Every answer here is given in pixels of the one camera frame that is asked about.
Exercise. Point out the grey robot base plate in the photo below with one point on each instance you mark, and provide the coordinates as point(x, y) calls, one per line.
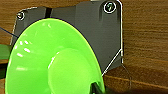
point(100, 26)

